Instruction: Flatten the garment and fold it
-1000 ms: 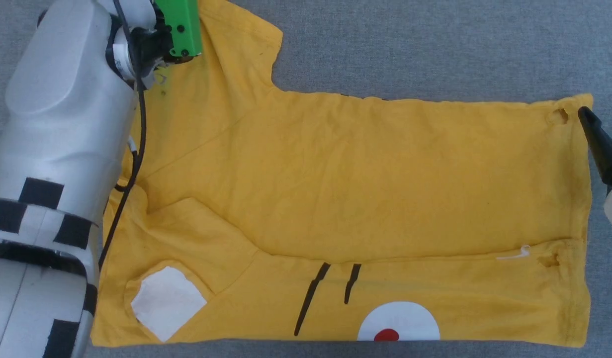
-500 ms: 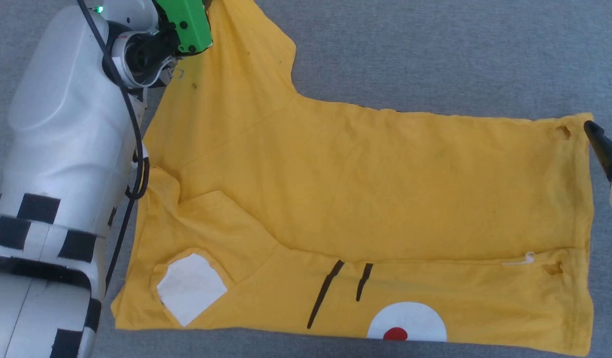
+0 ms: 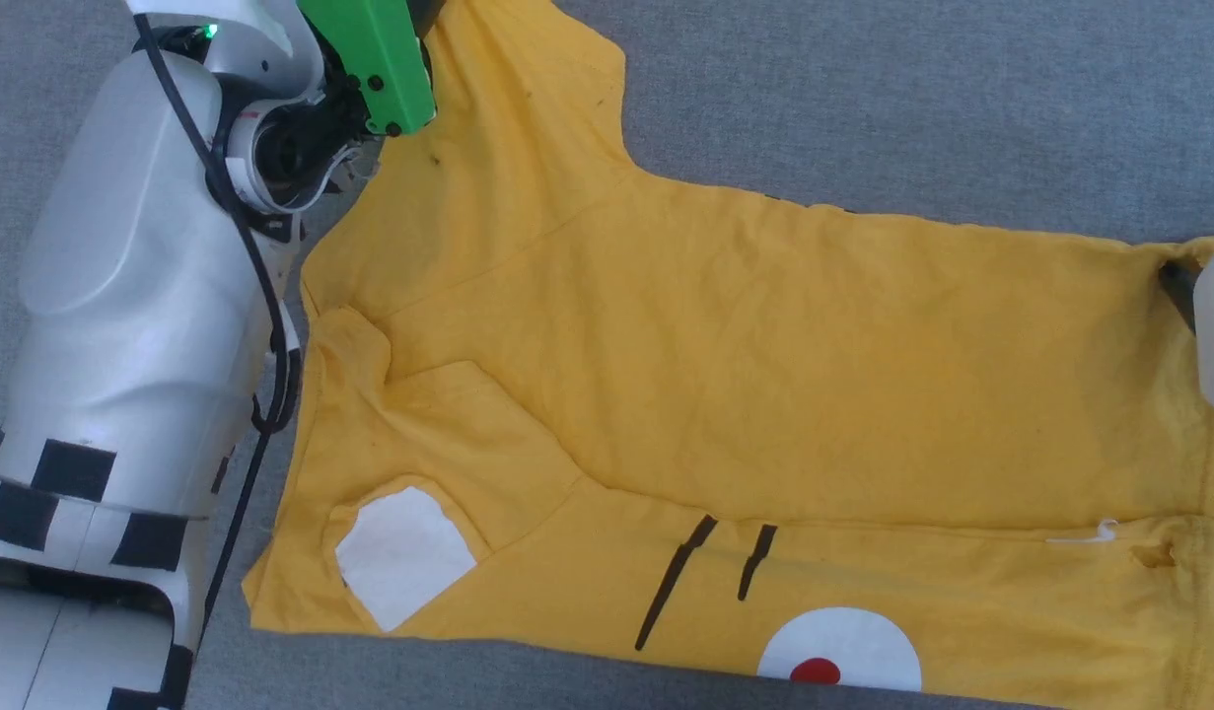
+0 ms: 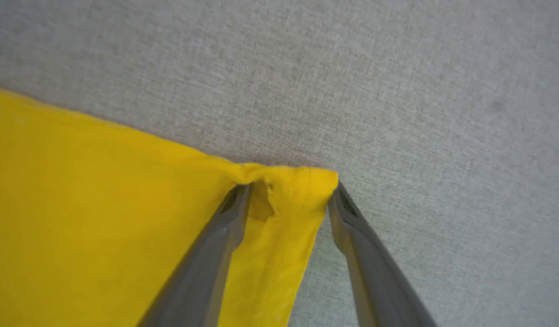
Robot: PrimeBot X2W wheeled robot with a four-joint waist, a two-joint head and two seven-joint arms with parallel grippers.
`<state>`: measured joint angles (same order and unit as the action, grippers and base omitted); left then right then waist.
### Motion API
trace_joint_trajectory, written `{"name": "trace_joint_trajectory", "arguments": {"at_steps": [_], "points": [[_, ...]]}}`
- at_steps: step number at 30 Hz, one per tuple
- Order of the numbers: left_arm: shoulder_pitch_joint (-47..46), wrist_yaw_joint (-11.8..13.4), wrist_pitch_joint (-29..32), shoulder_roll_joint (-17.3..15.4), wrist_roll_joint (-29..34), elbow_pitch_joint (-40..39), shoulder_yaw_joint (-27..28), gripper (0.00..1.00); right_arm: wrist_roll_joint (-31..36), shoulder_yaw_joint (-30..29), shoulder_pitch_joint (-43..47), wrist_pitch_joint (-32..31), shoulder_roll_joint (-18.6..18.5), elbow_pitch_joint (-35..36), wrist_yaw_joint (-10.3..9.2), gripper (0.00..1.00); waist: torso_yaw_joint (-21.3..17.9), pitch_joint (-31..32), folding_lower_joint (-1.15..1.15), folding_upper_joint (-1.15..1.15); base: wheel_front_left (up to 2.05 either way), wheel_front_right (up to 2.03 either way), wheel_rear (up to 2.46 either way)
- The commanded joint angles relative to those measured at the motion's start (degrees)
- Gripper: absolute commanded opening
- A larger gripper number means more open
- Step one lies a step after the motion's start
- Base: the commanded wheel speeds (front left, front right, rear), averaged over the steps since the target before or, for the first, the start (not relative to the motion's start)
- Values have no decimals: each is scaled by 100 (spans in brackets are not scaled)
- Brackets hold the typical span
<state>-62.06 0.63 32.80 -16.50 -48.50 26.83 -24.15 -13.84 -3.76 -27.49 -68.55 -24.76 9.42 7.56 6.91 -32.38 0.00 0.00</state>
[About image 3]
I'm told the yellow cartoon face shirt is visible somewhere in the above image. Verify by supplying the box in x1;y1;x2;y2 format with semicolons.
241;0;1214;710

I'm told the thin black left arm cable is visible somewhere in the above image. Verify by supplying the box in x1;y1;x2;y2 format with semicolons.
131;14;304;652

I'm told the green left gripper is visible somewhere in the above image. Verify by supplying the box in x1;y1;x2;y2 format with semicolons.
295;0;448;138

